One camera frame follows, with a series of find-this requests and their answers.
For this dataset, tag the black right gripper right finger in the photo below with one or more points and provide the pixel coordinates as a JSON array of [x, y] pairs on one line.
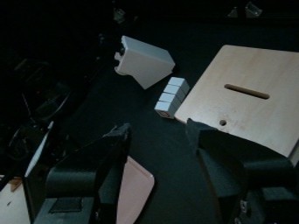
[[234, 163]]

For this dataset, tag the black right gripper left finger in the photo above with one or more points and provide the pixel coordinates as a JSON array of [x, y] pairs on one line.
[[78, 175]]

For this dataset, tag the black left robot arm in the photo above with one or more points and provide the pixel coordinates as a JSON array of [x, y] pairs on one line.
[[39, 110]]

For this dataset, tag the pink plastic tray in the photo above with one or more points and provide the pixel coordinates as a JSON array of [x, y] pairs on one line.
[[134, 189]]

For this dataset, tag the light wooden cutting board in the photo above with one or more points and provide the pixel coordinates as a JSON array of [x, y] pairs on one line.
[[249, 87]]

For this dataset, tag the white toy knob strip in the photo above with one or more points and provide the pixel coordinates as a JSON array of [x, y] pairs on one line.
[[171, 97]]

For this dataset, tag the white toy sink block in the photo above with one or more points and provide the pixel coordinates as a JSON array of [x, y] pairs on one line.
[[146, 62]]

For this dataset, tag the grey metal frame bracket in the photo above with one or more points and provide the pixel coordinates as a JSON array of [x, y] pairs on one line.
[[233, 12], [253, 10]]

